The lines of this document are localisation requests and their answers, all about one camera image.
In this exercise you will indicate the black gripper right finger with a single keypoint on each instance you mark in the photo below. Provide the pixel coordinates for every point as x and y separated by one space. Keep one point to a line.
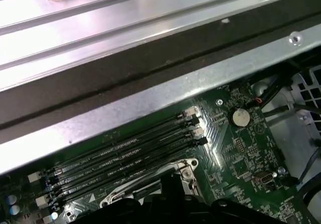
190 211

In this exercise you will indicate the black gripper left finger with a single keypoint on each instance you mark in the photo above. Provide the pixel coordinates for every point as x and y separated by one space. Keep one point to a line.
155 211

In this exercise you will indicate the metal socket cover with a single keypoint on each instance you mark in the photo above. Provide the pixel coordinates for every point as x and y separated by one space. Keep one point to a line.
145 187

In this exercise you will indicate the thin metal locking lever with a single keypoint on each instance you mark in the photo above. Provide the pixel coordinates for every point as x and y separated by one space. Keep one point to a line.
118 194

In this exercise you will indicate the CPU socket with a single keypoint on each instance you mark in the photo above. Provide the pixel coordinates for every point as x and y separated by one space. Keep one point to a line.
186 168

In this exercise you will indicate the black RAM slot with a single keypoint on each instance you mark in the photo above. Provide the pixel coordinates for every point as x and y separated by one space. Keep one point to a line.
125 174
125 163
125 151
125 141

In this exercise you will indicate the green motherboard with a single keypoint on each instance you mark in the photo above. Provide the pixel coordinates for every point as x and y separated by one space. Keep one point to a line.
250 156

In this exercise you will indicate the coin cell battery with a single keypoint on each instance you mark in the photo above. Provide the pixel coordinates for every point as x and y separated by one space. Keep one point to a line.
240 117

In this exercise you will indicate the black PC case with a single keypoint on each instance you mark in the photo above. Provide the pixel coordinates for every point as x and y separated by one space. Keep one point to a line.
150 65

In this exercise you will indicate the silver drive cage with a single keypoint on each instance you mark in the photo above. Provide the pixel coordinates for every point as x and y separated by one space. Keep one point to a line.
304 119

